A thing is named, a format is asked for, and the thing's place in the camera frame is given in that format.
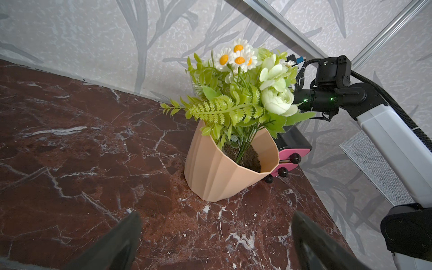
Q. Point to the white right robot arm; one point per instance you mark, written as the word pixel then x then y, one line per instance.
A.
pixel 407 228

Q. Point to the black mini drawer cabinet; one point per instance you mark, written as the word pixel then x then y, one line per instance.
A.
pixel 291 138

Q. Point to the aluminium cage frame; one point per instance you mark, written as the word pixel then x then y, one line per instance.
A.
pixel 357 29

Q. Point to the pink bottom drawer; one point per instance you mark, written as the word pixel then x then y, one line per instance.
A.
pixel 269 178

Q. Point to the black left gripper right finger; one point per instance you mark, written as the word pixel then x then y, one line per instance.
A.
pixel 316 250

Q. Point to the pink drawer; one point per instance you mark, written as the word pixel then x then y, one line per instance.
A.
pixel 269 178
pixel 282 169
pixel 293 155

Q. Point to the pink top drawer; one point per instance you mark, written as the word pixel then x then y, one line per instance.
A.
pixel 293 155

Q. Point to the beige ribbed flower pot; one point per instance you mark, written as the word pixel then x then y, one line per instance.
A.
pixel 213 176

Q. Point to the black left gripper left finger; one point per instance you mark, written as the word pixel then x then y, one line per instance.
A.
pixel 115 251

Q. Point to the white wire mesh basket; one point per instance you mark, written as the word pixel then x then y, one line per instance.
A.
pixel 364 154

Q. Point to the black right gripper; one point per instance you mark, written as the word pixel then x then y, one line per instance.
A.
pixel 330 90

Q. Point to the pink middle drawer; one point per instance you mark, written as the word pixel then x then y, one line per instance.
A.
pixel 282 169

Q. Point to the artificial green flower plant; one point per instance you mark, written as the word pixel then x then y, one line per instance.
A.
pixel 240 91

